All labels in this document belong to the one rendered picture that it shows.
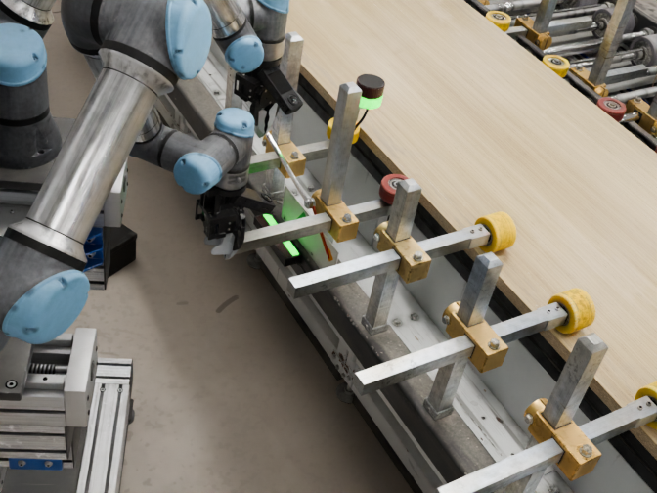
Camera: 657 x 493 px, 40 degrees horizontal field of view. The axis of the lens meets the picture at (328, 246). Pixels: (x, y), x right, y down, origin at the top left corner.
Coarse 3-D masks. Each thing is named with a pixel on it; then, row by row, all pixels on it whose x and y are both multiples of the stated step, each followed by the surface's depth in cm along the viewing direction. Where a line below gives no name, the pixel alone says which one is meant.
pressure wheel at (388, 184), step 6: (390, 174) 207; (396, 174) 207; (384, 180) 205; (390, 180) 205; (396, 180) 206; (402, 180) 206; (384, 186) 203; (390, 186) 204; (396, 186) 204; (384, 192) 203; (390, 192) 202; (384, 198) 204; (390, 198) 203
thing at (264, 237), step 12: (360, 204) 204; (372, 204) 205; (384, 204) 205; (312, 216) 198; (324, 216) 199; (360, 216) 203; (372, 216) 205; (264, 228) 193; (276, 228) 194; (288, 228) 194; (300, 228) 195; (312, 228) 197; (324, 228) 199; (252, 240) 190; (264, 240) 192; (276, 240) 194; (288, 240) 196; (240, 252) 190
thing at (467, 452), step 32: (192, 96) 257; (192, 128) 258; (352, 288) 206; (352, 320) 199; (384, 352) 193; (416, 384) 187; (416, 416) 183; (448, 416) 182; (448, 448) 176; (480, 448) 177; (448, 480) 178
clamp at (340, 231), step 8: (320, 192) 204; (320, 200) 202; (320, 208) 202; (328, 208) 200; (336, 208) 200; (344, 208) 201; (336, 216) 198; (352, 216) 199; (336, 224) 197; (344, 224) 196; (352, 224) 197; (328, 232) 201; (336, 232) 198; (344, 232) 198; (352, 232) 199; (336, 240) 199; (344, 240) 200
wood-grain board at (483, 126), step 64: (320, 0) 270; (384, 0) 277; (448, 0) 283; (320, 64) 242; (384, 64) 247; (448, 64) 252; (512, 64) 257; (384, 128) 222; (448, 128) 226; (512, 128) 231; (576, 128) 235; (448, 192) 206; (512, 192) 210; (576, 192) 213; (640, 192) 217; (512, 256) 192; (576, 256) 195; (640, 256) 198; (640, 320) 182; (640, 384) 168
